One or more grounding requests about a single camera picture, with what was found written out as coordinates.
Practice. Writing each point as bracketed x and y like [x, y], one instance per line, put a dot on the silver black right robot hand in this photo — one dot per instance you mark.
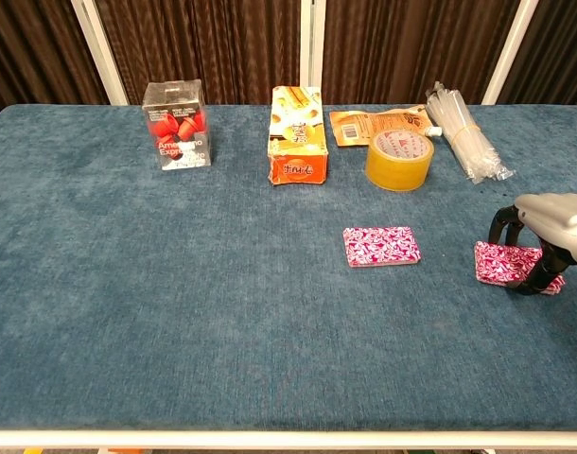
[565, 222]

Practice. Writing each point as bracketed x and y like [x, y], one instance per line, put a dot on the red white patterned block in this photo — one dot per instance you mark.
[380, 246]
[503, 264]

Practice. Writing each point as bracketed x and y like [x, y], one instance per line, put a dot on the bundle of clear wrapped straws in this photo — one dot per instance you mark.
[466, 134]

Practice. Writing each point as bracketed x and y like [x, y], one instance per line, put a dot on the yellow packing tape roll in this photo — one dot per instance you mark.
[399, 161]

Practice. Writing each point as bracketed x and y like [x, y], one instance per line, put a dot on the orange spouted foil pouch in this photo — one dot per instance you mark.
[364, 125]

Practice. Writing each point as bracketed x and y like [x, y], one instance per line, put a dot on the orange yellow snack carton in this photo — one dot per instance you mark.
[298, 146]

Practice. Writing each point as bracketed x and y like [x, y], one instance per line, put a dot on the blue velvet table cloth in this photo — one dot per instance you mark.
[222, 307]

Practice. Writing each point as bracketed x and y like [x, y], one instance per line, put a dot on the brown pleated curtain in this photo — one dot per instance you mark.
[222, 47]

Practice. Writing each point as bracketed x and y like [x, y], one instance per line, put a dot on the clear box of red capsules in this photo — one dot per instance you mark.
[177, 127]

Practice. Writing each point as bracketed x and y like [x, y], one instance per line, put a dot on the white frame post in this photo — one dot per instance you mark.
[99, 52]
[313, 45]
[508, 52]

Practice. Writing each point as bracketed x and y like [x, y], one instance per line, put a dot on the white table edge rail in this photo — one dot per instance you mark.
[288, 440]

